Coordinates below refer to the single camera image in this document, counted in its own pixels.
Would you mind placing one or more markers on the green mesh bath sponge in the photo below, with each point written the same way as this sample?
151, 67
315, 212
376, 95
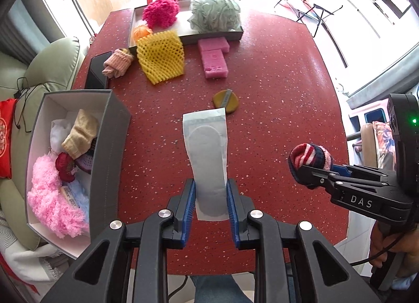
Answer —
214, 16

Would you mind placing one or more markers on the dark red fabric rose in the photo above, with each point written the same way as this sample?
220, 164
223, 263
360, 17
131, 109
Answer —
66, 167

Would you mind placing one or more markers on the yellow foam net sleeve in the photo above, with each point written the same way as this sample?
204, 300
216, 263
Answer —
161, 56

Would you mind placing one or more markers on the brown round powder puff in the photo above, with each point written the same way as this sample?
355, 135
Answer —
226, 99

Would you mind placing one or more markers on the beige sock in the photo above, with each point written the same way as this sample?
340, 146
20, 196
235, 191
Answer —
81, 135

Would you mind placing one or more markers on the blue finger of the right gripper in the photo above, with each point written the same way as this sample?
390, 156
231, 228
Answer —
357, 171
334, 182

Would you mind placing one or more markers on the pink fluffy yarn scarf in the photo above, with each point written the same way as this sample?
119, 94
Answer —
48, 203

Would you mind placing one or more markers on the folding metal rack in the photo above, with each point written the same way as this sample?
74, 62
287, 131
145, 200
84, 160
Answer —
317, 11

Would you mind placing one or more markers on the red embroidered cushion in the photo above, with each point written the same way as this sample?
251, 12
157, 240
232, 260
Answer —
6, 125

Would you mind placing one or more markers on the white packaged insole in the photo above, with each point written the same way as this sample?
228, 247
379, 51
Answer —
205, 137

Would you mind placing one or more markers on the person's right hand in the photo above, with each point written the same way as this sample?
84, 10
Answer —
408, 245

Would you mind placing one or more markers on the green leather sofa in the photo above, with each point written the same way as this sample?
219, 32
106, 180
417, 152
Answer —
53, 69

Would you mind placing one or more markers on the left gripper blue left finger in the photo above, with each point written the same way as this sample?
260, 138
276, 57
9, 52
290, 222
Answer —
183, 208

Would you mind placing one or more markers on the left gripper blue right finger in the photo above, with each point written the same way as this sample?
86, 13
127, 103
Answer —
243, 235

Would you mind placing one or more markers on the black phone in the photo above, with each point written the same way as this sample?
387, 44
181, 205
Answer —
96, 80

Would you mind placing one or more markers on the magenta pom pom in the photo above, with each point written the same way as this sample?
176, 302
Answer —
161, 13

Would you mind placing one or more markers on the grey shallow tray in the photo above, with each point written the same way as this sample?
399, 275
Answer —
182, 26

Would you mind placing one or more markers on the pink navy striped sock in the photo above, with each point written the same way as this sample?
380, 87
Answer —
308, 155

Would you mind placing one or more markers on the light blue fluffy scarf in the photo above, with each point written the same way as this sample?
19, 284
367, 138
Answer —
81, 198

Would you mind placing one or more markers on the person's jeans legs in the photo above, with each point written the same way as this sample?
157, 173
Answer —
217, 289

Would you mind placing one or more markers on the purple green knitted bootie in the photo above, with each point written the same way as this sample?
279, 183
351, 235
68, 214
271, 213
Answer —
85, 161

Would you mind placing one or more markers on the grey storage box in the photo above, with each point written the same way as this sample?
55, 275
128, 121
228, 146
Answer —
98, 172

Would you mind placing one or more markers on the orange yarn ball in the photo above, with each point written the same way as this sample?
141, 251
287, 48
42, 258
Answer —
140, 32

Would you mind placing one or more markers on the peach rolled sock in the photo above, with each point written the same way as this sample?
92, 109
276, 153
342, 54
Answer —
118, 63

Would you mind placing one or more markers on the white cloth bundle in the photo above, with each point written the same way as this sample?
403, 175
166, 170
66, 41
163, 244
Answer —
60, 128

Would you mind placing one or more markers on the pink foam block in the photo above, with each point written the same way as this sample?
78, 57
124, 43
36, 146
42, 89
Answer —
212, 51

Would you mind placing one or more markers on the beige chair with cushion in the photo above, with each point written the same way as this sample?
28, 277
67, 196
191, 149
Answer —
374, 146

